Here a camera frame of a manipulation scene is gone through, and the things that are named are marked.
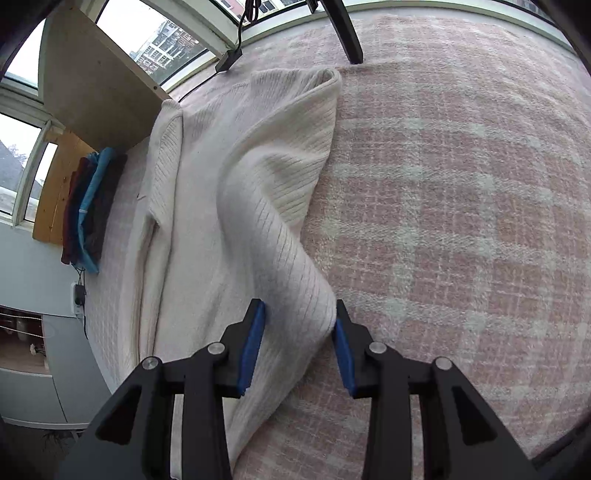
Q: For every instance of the blue folded garment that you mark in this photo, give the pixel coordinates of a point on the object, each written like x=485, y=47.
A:
x=92, y=198

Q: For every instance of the black power adapter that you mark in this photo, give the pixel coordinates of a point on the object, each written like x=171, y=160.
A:
x=79, y=295

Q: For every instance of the orange wooden panel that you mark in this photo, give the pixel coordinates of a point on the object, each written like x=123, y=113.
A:
x=55, y=184

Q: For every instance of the black tripod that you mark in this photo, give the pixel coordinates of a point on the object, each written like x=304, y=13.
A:
x=346, y=37

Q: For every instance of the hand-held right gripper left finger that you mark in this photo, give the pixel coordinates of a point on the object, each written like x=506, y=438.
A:
x=251, y=350

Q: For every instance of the cream knit sweater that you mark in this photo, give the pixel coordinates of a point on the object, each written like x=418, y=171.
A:
x=231, y=184

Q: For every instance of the grey cabinet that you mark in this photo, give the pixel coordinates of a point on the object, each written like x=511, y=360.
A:
x=69, y=369

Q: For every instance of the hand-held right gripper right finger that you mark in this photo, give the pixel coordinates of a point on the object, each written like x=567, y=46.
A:
x=344, y=350

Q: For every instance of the dark red folded garment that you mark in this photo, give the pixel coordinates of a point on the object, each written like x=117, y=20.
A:
x=73, y=217

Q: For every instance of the light wooden board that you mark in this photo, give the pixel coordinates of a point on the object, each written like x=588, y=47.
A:
x=92, y=83

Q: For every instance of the dark grey folded garment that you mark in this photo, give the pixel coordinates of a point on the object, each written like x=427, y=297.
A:
x=108, y=198

